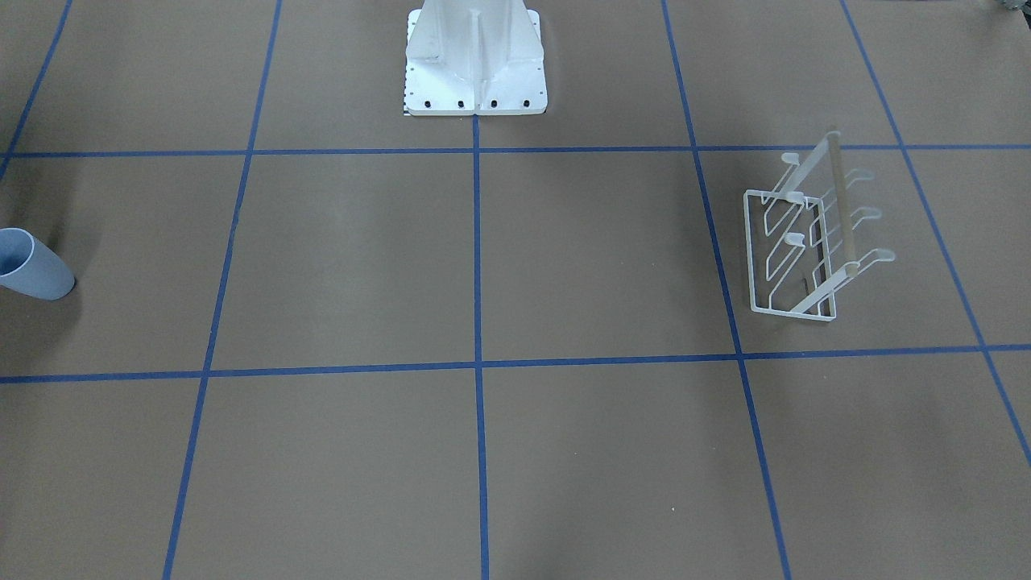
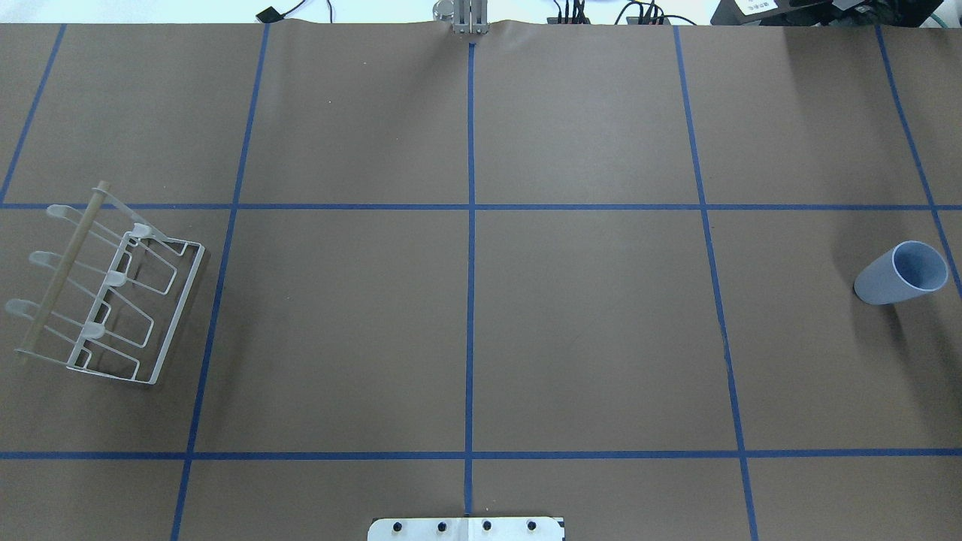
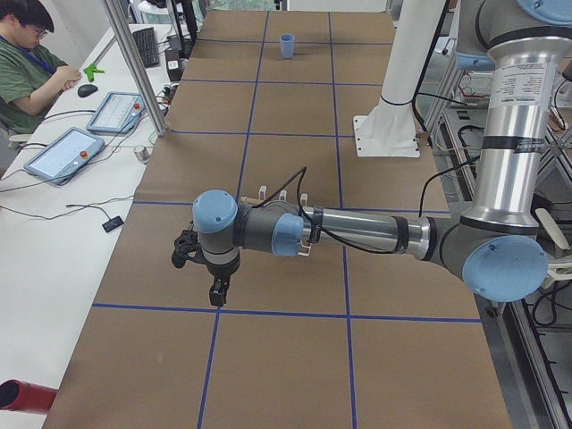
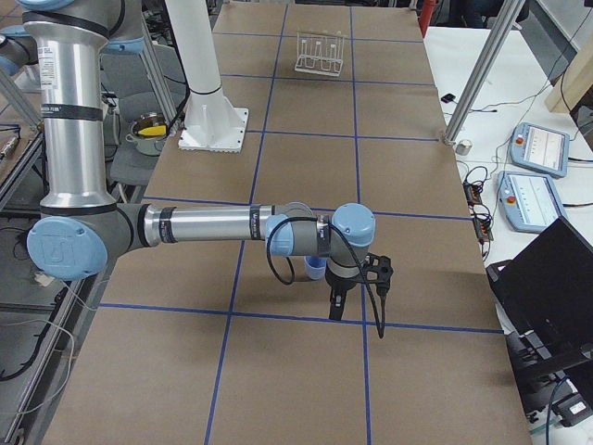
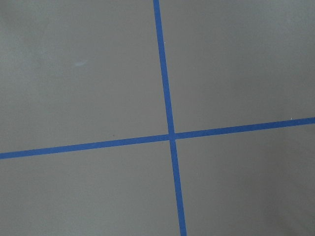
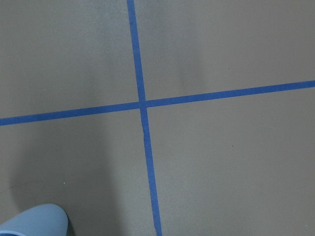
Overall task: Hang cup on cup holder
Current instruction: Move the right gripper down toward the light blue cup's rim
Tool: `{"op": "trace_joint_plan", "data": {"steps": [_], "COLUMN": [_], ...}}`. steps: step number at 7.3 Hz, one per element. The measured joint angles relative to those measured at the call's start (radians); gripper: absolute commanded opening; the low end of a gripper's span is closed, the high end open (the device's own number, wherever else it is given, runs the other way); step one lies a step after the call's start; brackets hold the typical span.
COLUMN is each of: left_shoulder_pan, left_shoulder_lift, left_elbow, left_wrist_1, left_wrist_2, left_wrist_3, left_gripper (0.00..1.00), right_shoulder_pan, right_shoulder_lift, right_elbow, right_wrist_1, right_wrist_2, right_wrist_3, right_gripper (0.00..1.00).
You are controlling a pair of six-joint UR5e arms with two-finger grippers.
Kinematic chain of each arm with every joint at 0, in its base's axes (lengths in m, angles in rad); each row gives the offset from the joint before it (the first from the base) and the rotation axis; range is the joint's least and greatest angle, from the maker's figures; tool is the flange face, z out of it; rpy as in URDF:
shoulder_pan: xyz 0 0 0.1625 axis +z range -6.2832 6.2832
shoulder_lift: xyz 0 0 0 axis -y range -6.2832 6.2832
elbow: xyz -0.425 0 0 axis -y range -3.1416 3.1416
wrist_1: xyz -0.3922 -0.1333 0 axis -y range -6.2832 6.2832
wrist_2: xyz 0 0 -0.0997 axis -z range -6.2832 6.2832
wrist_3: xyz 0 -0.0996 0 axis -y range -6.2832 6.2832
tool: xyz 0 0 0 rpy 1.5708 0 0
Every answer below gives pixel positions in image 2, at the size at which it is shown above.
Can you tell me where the small black puck device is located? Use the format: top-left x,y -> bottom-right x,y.
256,6 -> 285,24

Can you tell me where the light blue plastic cup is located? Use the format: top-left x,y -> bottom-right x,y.
853,240 -> 949,306

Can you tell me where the aluminium frame post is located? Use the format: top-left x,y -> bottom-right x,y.
432,0 -> 490,35

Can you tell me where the white wire cup holder rack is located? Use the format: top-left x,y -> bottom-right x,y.
5,181 -> 207,385

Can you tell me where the black laptop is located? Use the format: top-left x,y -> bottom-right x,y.
710,1 -> 942,28

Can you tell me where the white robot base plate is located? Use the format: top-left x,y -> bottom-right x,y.
367,516 -> 566,540

